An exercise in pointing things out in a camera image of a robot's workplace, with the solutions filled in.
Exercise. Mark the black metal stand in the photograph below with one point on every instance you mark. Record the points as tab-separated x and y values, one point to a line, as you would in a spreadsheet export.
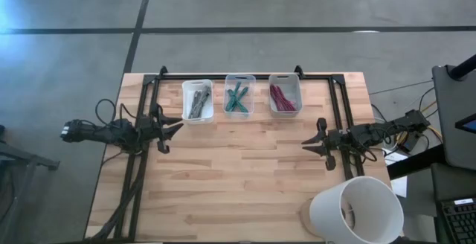
22	158

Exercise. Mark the black pole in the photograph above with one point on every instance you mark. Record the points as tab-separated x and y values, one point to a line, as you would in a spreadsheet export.
463	67

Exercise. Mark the white paper sheet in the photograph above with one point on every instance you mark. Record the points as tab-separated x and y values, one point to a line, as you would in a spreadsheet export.
394	156

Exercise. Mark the black power box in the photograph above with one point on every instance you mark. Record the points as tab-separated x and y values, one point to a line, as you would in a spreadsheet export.
409	146

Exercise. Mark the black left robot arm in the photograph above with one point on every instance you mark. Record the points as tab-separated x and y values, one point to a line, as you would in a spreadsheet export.
100	134

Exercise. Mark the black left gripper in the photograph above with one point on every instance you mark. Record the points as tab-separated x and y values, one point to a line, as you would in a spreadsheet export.
154	128

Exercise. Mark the clear plastic bin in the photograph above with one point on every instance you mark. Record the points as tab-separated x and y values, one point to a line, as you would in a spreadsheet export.
251	102

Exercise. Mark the round wooden base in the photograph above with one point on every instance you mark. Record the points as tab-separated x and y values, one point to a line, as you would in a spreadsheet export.
305	218

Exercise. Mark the magenta utensils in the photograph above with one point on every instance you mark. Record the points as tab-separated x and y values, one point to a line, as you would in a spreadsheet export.
279	98

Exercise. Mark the grey desk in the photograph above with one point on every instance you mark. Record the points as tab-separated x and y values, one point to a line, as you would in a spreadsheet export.
446	99

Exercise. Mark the grey-white plastic bin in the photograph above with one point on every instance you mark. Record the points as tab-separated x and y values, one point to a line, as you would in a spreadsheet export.
295	88

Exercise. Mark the black aluminium table frame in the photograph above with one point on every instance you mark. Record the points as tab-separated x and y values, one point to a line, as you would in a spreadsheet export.
241	76

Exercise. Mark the black keyboard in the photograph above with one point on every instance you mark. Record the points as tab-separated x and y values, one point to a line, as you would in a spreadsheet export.
459	221

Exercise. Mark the black desk beam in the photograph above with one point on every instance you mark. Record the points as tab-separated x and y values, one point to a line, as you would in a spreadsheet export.
416	162

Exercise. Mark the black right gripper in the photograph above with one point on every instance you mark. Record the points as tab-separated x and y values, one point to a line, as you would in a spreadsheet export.
331	140

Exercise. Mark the white plastic bin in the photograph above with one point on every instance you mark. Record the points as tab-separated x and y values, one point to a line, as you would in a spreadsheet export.
187	88

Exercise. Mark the tablet screen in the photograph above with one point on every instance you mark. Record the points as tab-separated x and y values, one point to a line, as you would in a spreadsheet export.
468	124

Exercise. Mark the green utensils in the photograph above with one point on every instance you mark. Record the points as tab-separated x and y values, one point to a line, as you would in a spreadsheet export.
243	107

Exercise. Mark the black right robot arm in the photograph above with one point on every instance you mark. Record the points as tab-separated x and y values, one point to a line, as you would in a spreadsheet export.
372	132

